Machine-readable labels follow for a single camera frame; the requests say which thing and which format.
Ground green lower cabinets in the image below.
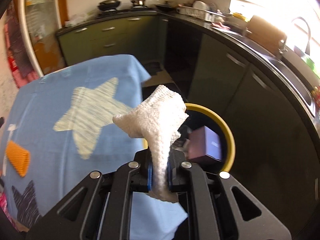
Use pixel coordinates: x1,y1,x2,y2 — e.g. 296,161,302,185
57,15,168,66

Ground blue star tablecloth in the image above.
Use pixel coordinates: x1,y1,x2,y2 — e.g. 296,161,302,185
1,55,187,239

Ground red purple checkered apron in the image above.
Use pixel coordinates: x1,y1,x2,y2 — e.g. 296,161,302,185
4,1,39,88

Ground plastic bag on counter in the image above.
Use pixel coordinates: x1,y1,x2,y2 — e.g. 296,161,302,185
65,12,97,28

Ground white dish rack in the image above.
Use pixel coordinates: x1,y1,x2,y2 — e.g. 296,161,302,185
177,1,223,22

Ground small steel pot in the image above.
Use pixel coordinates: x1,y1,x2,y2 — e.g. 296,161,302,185
130,0,147,8

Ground orange foam net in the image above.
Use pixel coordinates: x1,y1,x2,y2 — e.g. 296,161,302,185
5,140,31,177

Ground black wok with lid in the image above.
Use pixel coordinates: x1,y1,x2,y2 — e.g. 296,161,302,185
98,0,121,11

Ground steel sink basin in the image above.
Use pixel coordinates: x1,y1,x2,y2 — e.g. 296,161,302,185
261,54,316,117

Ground gas stove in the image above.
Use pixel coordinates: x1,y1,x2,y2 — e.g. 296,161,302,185
97,7,156,18

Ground purple cardboard box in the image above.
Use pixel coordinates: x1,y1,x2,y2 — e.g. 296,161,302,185
188,126,222,163

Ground yellow rim trash bin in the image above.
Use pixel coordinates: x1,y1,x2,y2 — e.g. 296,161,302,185
142,102,236,173

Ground chrome sink faucet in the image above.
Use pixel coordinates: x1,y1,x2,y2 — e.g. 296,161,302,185
279,16,311,57

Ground glass sliding door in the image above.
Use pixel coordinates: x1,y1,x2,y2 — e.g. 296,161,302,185
17,0,66,77

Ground wooden cutting board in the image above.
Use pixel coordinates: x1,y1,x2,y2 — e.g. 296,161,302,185
245,15,287,55

